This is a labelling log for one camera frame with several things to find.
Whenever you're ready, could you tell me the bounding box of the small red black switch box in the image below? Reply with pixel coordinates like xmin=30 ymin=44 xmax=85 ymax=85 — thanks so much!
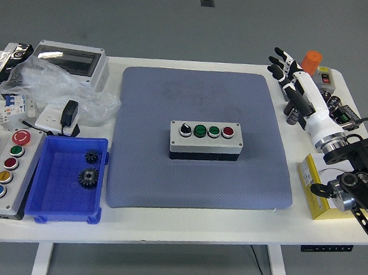
xmin=315 ymin=65 xmax=337 ymax=95

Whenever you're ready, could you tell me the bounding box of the grey distribution box clear lid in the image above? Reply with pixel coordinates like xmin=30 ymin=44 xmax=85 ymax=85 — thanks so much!
xmin=27 ymin=38 xmax=112 ymax=93

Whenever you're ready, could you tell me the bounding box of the grey four-button control box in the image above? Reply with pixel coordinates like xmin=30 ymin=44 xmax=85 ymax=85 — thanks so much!
xmin=167 ymin=117 xmax=246 ymax=166

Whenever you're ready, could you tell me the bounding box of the blue plastic bin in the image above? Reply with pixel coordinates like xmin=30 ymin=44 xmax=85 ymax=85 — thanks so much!
xmin=23 ymin=132 xmax=111 ymax=229

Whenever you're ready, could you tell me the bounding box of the black table control panel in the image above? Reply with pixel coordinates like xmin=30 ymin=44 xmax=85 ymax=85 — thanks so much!
xmin=301 ymin=241 xmax=354 ymax=256

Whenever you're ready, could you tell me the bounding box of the small black gear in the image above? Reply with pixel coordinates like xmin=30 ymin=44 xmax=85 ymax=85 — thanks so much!
xmin=84 ymin=149 xmax=99 ymax=165

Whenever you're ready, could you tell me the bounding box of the black cable under table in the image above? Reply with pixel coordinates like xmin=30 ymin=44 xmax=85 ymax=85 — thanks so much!
xmin=248 ymin=245 xmax=278 ymax=275

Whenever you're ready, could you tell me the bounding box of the blue-grey mat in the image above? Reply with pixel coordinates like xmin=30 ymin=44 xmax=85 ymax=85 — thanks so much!
xmin=104 ymin=62 xmax=303 ymax=222

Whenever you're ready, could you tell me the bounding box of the grey block base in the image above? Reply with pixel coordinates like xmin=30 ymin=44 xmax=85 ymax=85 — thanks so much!
xmin=276 ymin=62 xmax=329 ymax=104

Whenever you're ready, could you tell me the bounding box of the white table leg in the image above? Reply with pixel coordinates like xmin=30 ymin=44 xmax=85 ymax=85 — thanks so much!
xmin=264 ymin=245 xmax=294 ymax=275
xmin=30 ymin=241 xmax=55 ymax=275

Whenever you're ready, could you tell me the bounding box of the white circuit breaker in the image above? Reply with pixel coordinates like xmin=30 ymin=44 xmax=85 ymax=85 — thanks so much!
xmin=0 ymin=92 xmax=40 ymax=131

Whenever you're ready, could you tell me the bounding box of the grey five-button control box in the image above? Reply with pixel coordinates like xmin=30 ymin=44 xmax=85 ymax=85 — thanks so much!
xmin=0 ymin=126 xmax=45 ymax=222

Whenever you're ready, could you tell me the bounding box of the large black gear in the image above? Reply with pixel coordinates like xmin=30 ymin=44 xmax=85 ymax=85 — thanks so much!
xmin=77 ymin=166 xmax=101 ymax=191

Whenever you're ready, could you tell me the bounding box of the black module green terminal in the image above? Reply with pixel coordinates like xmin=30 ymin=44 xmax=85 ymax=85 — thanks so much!
xmin=331 ymin=104 xmax=365 ymax=132

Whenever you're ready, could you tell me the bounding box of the clear plastic bag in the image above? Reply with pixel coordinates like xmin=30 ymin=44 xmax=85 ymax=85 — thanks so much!
xmin=0 ymin=53 xmax=125 ymax=125

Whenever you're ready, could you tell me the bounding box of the black adapter cord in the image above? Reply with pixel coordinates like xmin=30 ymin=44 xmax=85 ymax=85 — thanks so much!
xmin=18 ymin=118 xmax=65 ymax=137

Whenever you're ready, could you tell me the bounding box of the yellow white cardboard box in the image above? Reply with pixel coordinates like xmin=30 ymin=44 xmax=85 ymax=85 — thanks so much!
xmin=293 ymin=152 xmax=368 ymax=225

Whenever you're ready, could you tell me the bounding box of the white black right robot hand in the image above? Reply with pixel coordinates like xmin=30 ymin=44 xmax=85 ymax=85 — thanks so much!
xmin=261 ymin=46 xmax=351 ymax=147

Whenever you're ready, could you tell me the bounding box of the white wall socket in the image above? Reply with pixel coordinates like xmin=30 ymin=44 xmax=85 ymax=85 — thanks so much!
xmin=33 ymin=104 xmax=82 ymax=138

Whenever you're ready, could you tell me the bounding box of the black power adapter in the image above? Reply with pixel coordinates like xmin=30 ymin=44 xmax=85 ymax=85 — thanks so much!
xmin=58 ymin=98 xmax=80 ymax=129

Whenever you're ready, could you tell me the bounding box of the orange cylinder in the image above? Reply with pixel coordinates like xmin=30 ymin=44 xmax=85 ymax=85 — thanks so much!
xmin=300 ymin=50 xmax=324 ymax=77

